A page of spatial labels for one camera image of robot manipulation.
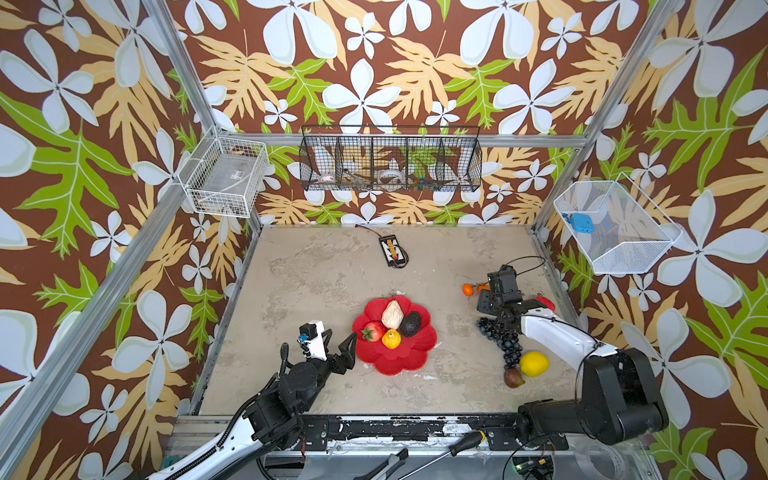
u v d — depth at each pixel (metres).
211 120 0.88
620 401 0.42
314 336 0.66
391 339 0.85
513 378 0.80
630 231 0.78
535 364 0.80
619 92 0.81
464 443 0.72
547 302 0.93
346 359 0.68
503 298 0.69
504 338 0.87
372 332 0.88
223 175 0.86
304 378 0.57
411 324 0.88
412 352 0.88
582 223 0.86
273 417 0.58
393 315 0.88
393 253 1.11
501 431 0.74
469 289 0.99
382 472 0.69
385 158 0.98
